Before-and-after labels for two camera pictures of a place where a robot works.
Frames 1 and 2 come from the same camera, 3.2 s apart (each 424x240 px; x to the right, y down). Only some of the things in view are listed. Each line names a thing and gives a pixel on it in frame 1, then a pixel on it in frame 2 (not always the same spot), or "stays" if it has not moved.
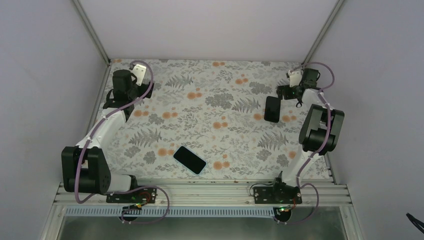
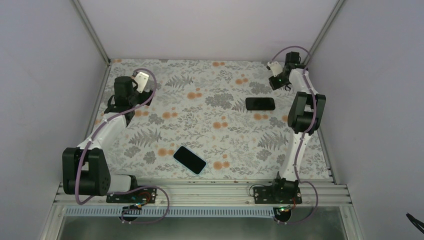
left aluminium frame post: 106,58 stays
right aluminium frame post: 324,30 stays
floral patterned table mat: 205,120 stays
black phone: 272,112 → 260,104
